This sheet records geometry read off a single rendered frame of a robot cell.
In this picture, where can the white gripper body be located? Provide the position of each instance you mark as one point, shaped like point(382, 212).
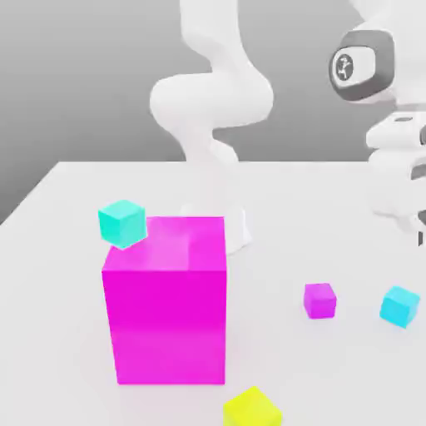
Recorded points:
point(392, 186)

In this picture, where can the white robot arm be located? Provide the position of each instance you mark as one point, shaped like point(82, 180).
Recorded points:
point(213, 100)

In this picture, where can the small cyan cube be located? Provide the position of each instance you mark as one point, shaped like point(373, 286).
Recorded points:
point(398, 307)

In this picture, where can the small purple cube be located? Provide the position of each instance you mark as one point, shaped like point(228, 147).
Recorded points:
point(319, 301)

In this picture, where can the small yellow cube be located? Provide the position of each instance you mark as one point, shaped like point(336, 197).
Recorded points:
point(251, 409)

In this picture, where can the small teal cube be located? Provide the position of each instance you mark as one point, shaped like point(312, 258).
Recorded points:
point(122, 223)

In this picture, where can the large magenta box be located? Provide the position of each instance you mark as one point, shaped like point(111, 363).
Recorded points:
point(166, 319)

